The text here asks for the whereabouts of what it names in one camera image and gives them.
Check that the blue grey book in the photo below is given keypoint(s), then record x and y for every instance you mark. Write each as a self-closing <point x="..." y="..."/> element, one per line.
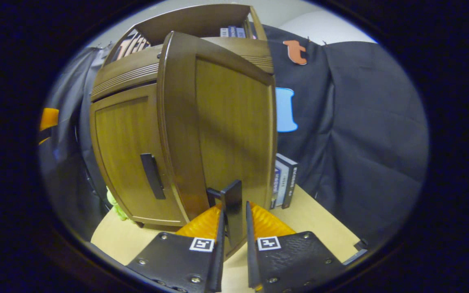
<point x="241" y="33"/>

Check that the wooden double-door shoe cabinet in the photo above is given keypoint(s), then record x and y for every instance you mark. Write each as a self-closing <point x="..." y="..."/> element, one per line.
<point x="202" y="20"/>

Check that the white book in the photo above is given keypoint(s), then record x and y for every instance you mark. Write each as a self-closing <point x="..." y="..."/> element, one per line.
<point x="224" y="32"/>

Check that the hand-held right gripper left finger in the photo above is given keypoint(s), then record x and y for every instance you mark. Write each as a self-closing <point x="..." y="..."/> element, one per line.
<point x="177" y="260"/>

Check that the blue striped book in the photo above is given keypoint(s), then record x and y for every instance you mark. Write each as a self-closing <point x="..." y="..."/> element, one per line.
<point x="276" y="189"/>

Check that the wooden ribbed drawer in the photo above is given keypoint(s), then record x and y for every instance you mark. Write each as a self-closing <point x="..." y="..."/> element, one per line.
<point x="128" y="73"/>

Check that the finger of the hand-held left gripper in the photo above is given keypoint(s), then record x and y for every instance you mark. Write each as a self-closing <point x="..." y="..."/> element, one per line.
<point x="49" y="120"/>

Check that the green plush toy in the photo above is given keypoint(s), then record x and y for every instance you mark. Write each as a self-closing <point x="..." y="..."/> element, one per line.
<point x="117" y="209"/>

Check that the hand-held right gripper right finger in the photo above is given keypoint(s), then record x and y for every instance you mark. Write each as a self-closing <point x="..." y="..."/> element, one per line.
<point x="291" y="260"/>

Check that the black slipcase book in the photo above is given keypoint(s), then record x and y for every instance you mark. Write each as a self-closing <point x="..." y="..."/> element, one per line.
<point x="289" y="183"/>

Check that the wooden shoe cabinet door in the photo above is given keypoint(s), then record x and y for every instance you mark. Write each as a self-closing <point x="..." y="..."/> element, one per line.
<point x="124" y="142"/>
<point x="234" y="122"/>

